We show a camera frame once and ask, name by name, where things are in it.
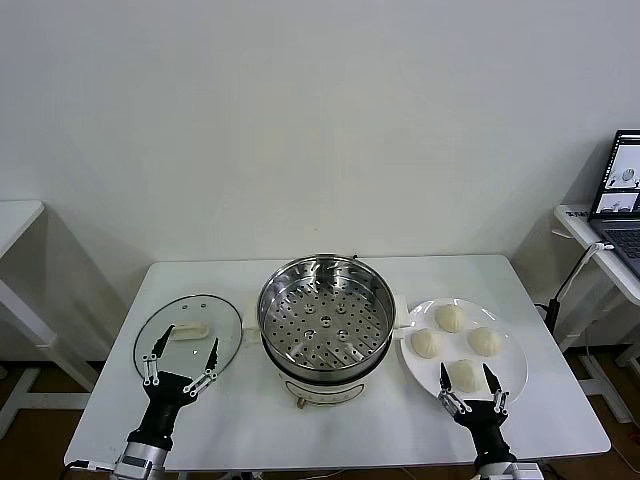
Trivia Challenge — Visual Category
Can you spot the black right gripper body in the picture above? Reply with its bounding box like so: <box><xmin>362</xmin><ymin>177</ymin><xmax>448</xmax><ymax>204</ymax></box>
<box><xmin>452</xmin><ymin>397</ymin><xmax>517</xmax><ymax>464</ymax></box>

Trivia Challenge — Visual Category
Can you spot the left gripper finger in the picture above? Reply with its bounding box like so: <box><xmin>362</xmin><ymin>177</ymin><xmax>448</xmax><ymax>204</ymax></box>
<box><xmin>140</xmin><ymin>324</ymin><xmax>175</xmax><ymax>386</ymax></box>
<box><xmin>182</xmin><ymin>337</ymin><xmax>220</xmax><ymax>397</ymax></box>

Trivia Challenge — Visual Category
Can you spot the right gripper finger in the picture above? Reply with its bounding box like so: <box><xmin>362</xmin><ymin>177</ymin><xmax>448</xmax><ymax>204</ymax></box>
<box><xmin>481</xmin><ymin>362</ymin><xmax>511</xmax><ymax>417</ymax></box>
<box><xmin>437</xmin><ymin>362</ymin><xmax>472</xmax><ymax>416</ymax></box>

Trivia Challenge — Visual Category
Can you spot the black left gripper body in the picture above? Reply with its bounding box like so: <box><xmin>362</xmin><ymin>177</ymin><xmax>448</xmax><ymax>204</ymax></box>
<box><xmin>127</xmin><ymin>372</ymin><xmax>197</xmax><ymax>444</ymax></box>

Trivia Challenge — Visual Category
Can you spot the white steamed baozi bun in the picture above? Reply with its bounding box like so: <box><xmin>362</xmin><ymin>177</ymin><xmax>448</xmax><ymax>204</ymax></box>
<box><xmin>467</xmin><ymin>326</ymin><xmax>504</xmax><ymax>357</ymax></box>
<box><xmin>410</xmin><ymin>328</ymin><xmax>445</xmax><ymax>359</ymax></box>
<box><xmin>434</xmin><ymin>303</ymin><xmax>469</xmax><ymax>334</ymax></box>
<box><xmin>448</xmin><ymin>359</ymin><xmax>485</xmax><ymax>392</ymax></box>

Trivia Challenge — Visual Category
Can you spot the glass pot lid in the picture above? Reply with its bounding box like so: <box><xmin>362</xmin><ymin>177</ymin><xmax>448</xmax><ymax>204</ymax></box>
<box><xmin>132</xmin><ymin>293</ymin><xmax>245</xmax><ymax>387</ymax></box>

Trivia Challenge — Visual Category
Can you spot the stainless steel steamer basket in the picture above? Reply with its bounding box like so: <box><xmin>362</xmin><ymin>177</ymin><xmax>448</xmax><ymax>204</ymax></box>
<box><xmin>257</xmin><ymin>254</ymin><xmax>396</xmax><ymax>382</ymax></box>

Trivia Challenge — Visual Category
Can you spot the steel steamer pot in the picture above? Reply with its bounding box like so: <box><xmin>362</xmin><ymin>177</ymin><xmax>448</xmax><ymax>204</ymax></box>
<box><xmin>242</xmin><ymin>292</ymin><xmax>416</xmax><ymax>412</ymax></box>

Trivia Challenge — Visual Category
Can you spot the white round plate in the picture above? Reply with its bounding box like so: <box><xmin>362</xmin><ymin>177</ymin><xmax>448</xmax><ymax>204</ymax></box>
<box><xmin>399</xmin><ymin>298</ymin><xmax>530</xmax><ymax>407</ymax></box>

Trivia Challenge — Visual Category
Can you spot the empty white side table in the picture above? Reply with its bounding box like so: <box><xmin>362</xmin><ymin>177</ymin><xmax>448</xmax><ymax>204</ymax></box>
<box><xmin>0</xmin><ymin>199</ymin><xmax>109</xmax><ymax>441</ymax></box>

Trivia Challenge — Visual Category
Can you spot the dark grey laptop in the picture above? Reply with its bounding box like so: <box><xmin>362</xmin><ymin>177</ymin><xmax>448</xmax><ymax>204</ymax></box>
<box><xmin>588</xmin><ymin>129</ymin><xmax>640</xmax><ymax>280</ymax></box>

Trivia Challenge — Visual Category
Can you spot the black cable with adapter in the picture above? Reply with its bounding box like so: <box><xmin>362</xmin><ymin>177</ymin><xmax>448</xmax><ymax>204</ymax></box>
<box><xmin>534</xmin><ymin>297</ymin><xmax>565</xmax><ymax>346</ymax></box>

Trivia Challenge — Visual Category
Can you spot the white laptop cable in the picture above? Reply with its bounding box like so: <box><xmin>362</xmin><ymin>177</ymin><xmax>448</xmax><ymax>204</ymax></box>
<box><xmin>557</xmin><ymin>241</ymin><xmax>616</xmax><ymax>302</ymax></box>

